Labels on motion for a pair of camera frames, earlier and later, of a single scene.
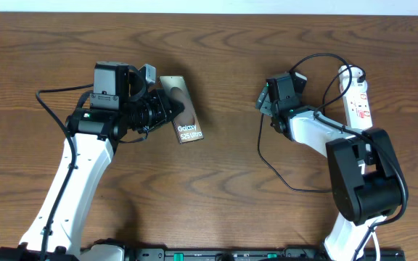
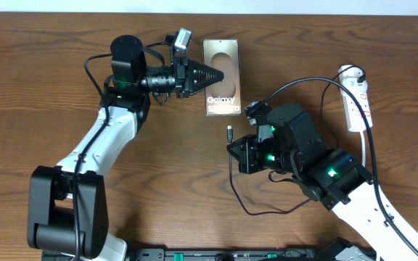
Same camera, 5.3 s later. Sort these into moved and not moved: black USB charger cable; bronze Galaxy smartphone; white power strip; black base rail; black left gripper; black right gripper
Moved: black right gripper; black left gripper; bronze Galaxy smartphone; black USB charger cable
Not moved: white power strip; black base rail
